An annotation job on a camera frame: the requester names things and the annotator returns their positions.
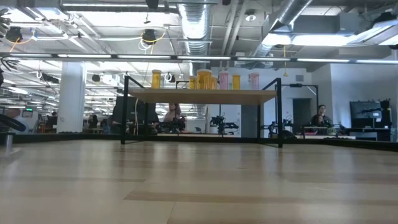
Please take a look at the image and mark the dark grey door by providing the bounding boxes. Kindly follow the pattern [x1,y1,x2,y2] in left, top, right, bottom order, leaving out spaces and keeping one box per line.
[292,98,312,128]

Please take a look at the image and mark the long linear ceiling light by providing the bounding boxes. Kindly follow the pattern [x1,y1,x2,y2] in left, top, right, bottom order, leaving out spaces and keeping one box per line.
[0,52,398,65]

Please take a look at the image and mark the black curved cable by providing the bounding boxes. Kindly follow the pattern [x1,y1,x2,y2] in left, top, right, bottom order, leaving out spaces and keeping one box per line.
[0,113,27,133]

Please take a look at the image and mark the silver ventilation duct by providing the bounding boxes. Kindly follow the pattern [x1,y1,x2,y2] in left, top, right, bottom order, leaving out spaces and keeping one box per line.
[178,2,215,57]
[248,0,313,58]

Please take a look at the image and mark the person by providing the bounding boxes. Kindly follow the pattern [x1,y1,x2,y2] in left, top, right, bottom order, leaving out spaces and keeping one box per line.
[163,103,184,124]
[310,104,333,127]

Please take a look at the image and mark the black ceiling-mounted device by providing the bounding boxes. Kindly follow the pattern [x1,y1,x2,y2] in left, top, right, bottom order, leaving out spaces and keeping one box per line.
[141,28,158,44]
[5,26,23,43]

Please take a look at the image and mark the wooden shelf with black frame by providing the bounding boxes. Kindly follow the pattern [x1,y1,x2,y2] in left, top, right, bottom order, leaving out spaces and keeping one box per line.
[120,75,283,149]

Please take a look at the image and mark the small pink pill bottle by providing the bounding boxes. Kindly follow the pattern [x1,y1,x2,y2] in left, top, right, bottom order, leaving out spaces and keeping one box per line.
[218,70,229,91]
[249,72,260,91]

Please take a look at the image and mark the black metal rack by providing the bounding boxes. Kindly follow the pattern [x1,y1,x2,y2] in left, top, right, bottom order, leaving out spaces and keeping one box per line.
[281,82,320,138]

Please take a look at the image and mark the black monitor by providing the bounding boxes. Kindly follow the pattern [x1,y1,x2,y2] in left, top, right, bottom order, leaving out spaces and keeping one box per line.
[349,100,391,129]

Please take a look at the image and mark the dark desk monitors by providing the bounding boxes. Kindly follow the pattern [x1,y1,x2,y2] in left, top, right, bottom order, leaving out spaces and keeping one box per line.
[113,96,158,125]

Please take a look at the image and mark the white building column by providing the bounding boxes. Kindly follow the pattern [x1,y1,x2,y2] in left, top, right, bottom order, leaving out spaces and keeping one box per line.
[57,61,87,134]

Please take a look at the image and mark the bright ceiling light panel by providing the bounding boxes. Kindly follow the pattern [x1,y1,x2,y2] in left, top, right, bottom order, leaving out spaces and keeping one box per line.
[262,32,398,47]

